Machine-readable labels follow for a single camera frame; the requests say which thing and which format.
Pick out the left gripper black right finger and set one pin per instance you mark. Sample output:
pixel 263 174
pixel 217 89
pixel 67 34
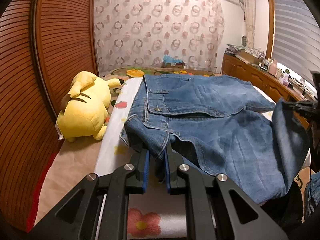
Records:
pixel 215 207

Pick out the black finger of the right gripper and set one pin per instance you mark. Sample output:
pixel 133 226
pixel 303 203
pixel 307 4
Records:
pixel 302 107

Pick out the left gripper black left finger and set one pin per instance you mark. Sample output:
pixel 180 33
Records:
pixel 97 207

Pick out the blue denim jeans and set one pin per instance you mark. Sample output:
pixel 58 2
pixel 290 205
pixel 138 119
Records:
pixel 222 125

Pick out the long wooden sideboard cabinet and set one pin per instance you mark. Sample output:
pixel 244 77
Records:
pixel 233 66

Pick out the pink bottle on sideboard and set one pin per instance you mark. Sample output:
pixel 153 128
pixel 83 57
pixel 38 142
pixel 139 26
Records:
pixel 272 69

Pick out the grey striped window blind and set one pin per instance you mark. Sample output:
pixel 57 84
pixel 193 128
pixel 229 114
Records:
pixel 296 38

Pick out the white fruit-print folded blanket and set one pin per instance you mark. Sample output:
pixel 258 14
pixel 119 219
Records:
pixel 157 214

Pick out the cardboard box on sideboard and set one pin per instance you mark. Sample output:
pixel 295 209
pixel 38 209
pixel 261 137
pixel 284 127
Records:
pixel 248 58

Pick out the yellow Pikachu plush toy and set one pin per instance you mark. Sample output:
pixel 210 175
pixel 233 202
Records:
pixel 84 108

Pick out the cardboard box with blue items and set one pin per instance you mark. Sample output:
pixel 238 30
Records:
pixel 170 62

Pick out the brown louvered wardrobe door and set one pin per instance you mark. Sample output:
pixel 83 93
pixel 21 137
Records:
pixel 44 44

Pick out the patterned sheer curtain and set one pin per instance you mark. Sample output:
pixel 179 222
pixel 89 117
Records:
pixel 141 33

